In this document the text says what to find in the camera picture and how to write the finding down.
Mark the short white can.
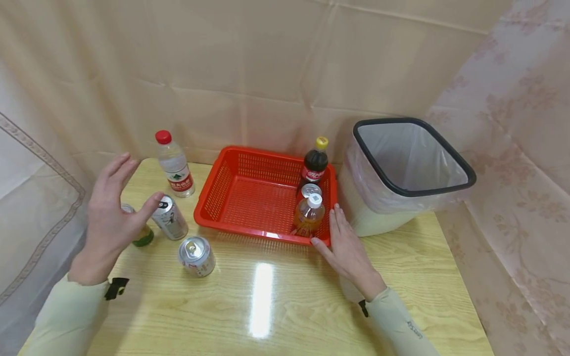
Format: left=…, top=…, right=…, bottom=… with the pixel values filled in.
left=178, top=236, right=216, bottom=278

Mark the person's right forearm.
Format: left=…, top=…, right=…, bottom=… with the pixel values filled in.
left=366, top=287, right=441, bottom=356

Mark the green can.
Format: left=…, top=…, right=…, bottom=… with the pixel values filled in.
left=120, top=204, right=155, bottom=248

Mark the person's left forearm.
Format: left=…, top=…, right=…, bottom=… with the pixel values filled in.
left=21, top=275, right=110, bottom=356

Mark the clear bottle with red cap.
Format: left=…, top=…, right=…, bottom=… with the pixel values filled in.
left=155, top=130, right=196, bottom=198

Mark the person's left hand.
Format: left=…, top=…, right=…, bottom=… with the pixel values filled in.
left=68, top=152, right=165, bottom=286

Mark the red can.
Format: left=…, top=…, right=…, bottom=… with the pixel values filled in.
left=296, top=183, right=322, bottom=206

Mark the translucent bin liner bag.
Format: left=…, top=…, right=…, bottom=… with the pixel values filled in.
left=343, top=122, right=473, bottom=215

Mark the dark bottle with yellow cap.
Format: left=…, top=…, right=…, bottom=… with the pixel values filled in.
left=298, top=136, right=330, bottom=193

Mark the person's right hand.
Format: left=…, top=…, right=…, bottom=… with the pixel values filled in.
left=310, top=203, right=387, bottom=302

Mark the red plastic basket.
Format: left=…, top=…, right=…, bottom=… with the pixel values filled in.
left=193, top=145, right=338, bottom=247

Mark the amber bottle with white cap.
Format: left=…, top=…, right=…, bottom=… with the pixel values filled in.
left=292, top=193, right=326, bottom=237

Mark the tall silver can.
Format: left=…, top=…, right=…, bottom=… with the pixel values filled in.
left=151, top=195, right=190, bottom=241

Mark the white bin with black rim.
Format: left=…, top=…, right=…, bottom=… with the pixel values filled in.
left=337, top=117, right=477, bottom=238

